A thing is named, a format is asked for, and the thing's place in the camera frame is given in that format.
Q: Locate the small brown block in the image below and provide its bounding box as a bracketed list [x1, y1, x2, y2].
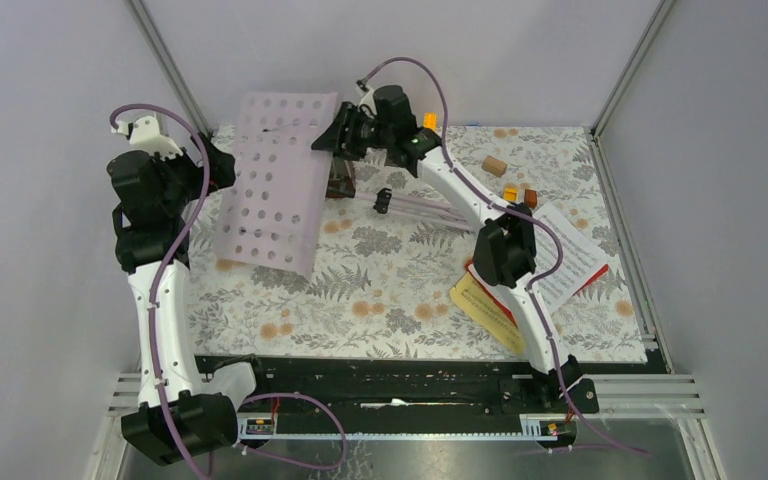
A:
[523, 189, 538, 209]

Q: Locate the yellow toy brick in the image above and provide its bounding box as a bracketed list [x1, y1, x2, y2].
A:
[422, 112, 438, 130]

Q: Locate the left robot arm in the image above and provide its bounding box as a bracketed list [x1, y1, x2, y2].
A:
[107, 132, 271, 466]

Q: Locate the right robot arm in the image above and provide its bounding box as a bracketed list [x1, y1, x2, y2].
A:
[311, 85, 584, 417]

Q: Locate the white sheet music page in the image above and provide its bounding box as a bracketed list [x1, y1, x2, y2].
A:
[533, 203, 608, 294]

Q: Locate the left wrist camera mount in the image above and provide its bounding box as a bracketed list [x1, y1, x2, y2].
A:
[111, 115, 184, 160]

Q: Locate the wooden block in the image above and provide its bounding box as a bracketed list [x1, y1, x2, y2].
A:
[481, 155, 508, 178]

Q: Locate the floral table mat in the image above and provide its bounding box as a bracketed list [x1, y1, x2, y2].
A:
[187, 126, 646, 363]

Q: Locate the pink music stand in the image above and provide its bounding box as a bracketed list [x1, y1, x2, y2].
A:
[212, 91, 485, 280]

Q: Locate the yellow sheet music page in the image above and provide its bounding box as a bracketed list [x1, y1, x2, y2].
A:
[449, 271, 526, 355]

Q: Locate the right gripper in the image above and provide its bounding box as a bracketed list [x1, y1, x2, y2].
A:
[310, 100, 394, 161]

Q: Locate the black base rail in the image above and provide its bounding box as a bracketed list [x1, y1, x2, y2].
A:
[195, 354, 601, 437]

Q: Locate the brown metronome box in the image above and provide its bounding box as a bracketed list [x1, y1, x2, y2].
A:
[326, 158, 356, 199]

